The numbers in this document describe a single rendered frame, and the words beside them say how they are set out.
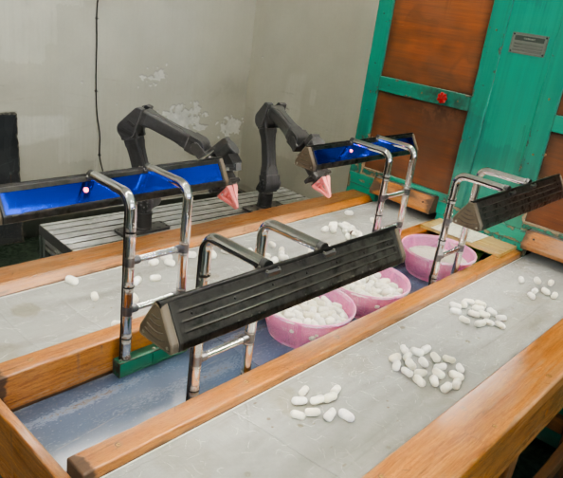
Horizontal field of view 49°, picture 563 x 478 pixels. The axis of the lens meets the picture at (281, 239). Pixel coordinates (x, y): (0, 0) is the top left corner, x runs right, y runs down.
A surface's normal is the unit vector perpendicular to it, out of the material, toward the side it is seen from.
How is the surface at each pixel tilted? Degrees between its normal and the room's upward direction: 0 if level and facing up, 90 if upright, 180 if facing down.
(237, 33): 90
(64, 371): 90
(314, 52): 90
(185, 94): 88
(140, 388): 0
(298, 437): 0
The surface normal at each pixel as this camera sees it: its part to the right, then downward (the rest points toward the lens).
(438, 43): -0.68, 0.19
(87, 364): 0.72, 0.34
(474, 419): 0.13, -0.92
